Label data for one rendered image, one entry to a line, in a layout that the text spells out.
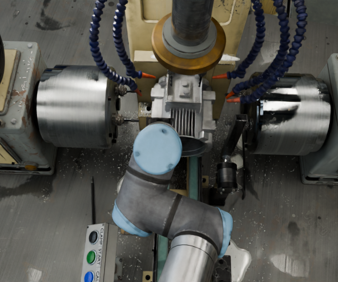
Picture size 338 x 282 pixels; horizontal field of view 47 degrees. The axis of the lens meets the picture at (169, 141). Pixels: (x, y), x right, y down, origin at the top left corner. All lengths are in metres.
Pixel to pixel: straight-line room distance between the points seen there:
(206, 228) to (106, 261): 0.37
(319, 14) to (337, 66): 1.81
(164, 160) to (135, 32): 0.61
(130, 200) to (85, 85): 0.45
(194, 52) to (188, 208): 0.37
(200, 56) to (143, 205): 0.38
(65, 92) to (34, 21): 0.72
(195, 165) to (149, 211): 0.52
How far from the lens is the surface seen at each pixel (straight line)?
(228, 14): 1.19
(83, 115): 1.09
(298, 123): 1.12
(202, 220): 0.74
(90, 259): 1.03
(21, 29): 1.77
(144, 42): 1.28
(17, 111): 1.11
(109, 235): 1.03
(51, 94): 1.11
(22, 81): 1.16
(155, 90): 1.18
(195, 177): 1.23
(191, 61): 0.92
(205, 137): 1.10
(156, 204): 0.75
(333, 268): 1.40
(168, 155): 0.72
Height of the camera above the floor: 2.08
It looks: 66 degrees down
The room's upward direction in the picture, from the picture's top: 3 degrees clockwise
